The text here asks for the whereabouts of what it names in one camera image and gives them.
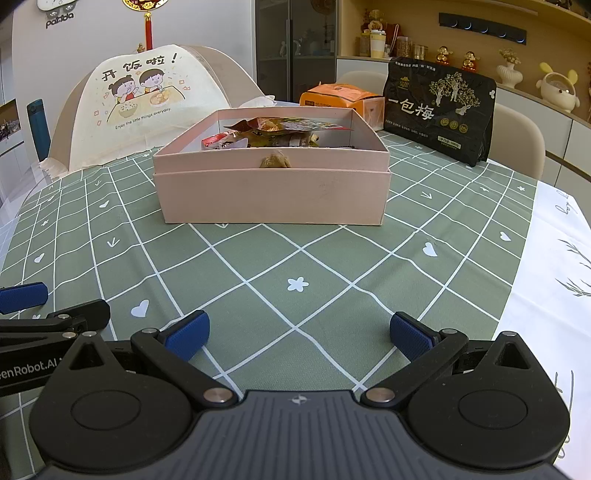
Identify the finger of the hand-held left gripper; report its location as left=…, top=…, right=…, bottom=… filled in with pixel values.
left=0, top=282, right=49, bottom=316
left=0, top=298, right=112, bottom=345

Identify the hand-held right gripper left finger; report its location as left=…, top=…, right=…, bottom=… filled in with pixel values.
left=69, top=310, right=238, bottom=411

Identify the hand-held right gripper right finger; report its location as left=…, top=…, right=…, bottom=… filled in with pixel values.
left=362, top=311, right=550, bottom=409

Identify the pink cardboard box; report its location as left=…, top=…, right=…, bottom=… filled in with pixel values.
left=152, top=108, right=393, bottom=227

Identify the brown yellow snack packet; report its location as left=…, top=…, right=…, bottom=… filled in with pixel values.
left=259, top=150, right=293, bottom=169

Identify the pink-red snack packet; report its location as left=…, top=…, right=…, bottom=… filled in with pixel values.
left=201, top=133, right=237, bottom=150

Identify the dark red snack packet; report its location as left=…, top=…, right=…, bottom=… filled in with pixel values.
left=224, top=119, right=254, bottom=139

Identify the blue clear snack packet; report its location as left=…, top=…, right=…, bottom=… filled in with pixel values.
left=288, top=119, right=355, bottom=134

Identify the large orange snack packet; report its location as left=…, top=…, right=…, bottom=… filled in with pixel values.
left=249, top=117, right=319, bottom=148

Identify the green checked table mat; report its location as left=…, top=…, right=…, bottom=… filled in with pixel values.
left=0, top=131, right=539, bottom=462

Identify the white leaf-print table mat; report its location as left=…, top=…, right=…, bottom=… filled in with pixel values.
left=493, top=178, right=591, bottom=462

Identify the blue water bottle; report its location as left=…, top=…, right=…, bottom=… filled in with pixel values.
left=26, top=98, right=51, bottom=162

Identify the beige dining chair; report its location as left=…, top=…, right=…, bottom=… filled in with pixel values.
left=337, top=70, right=389, bottom=100
left=486, top=102, right=547, bottom=181

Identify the cream cartoon food cover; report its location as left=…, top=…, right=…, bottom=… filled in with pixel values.
left=39, top=43, right=276, bottom=182

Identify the black printed snack bag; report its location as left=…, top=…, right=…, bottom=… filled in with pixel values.
left=382, top=57, right=498, bottom=168

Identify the orange box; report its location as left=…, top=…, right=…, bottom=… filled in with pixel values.
left=300, top=83, right=385, bottom=131

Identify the white vase with flowers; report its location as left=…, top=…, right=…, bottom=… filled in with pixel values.
left=496, top=48, right=523, bottom=89

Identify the yellow white rabbit ornament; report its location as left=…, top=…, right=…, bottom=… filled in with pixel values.
left=535, top=62, right=581, bottom=114

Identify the wooden shelf cabinet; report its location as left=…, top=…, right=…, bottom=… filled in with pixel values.
left=337, top=0, right=591, bottom=126

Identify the dark glass door cabinet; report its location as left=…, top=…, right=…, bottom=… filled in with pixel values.
left=255, top=0, right=338, bottom=91

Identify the framed wall picture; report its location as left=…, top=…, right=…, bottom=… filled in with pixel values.
left=0, top=99, right=22, bottom=142

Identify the red knot wall ornament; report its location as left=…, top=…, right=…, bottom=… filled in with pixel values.
left=122, top=0, right=170, bottom=52

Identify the black wall rail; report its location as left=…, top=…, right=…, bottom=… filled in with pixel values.
left=438, top=12, right=528, bottom=45

